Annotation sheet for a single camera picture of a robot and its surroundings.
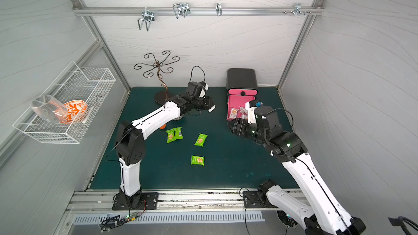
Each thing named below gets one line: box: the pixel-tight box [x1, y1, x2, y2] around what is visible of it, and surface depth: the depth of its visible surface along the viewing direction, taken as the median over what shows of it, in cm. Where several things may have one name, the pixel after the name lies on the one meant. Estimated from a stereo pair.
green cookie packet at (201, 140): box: [194, 132, 208, 148], surface depth 95 cm
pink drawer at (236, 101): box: [226, 95, 256, 121], surface depth 103 cm
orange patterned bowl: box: [63, 100, 88, 124], surface depth 68 cm
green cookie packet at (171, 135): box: [165, 128, 177, 144], surface depth 95 cm
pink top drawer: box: [228, 88, 258, 97], surface depth 100 cm
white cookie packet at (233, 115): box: [228, 107, 239, 120], surface depth 102 cm
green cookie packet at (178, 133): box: [173, 126, 184, 140], surface depth 97 cm
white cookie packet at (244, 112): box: [238, 106, 249, 120], surface depth 100 cm
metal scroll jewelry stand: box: [133, 50, 180, 105], surface depth 94 cm
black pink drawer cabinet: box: [225, 67, 259, 105], surface depth 103 cm
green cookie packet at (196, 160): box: [190, 154, 205, 167], surface depth 86 cm
